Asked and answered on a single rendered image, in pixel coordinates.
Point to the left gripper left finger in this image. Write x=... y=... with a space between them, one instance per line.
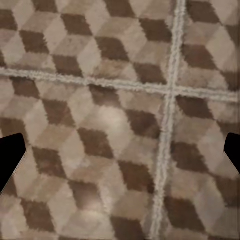
x=12 y=149

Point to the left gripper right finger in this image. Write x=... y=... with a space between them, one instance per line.
x=232 y=149

